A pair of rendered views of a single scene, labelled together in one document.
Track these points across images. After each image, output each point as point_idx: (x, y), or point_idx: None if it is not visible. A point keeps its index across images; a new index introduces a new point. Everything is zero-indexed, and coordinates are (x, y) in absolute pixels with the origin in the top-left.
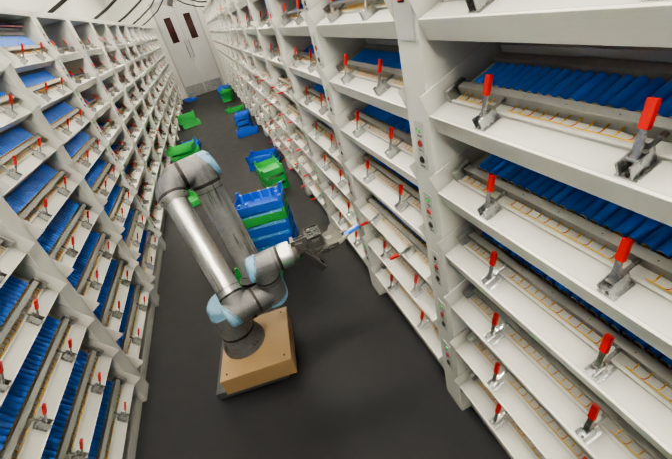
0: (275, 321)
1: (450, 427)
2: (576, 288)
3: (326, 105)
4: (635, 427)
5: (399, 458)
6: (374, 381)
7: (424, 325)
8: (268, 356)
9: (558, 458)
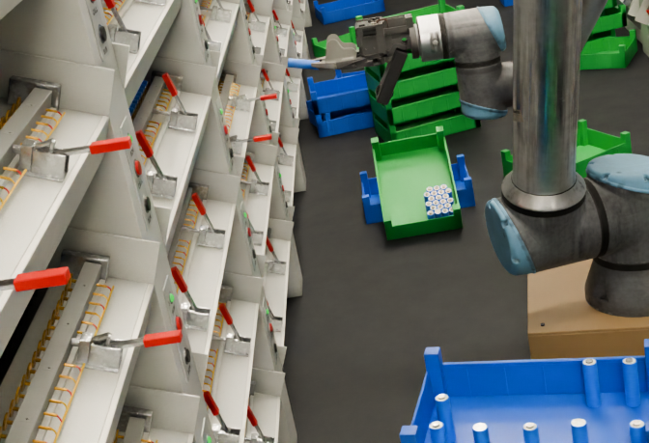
0: (558, 312)
1: (330, 268)
2: None
3: None
4: None
5: (411, 254)
6: (401, 312)
7: (273, 262)
8: (576, 267)
9: (272, 104)
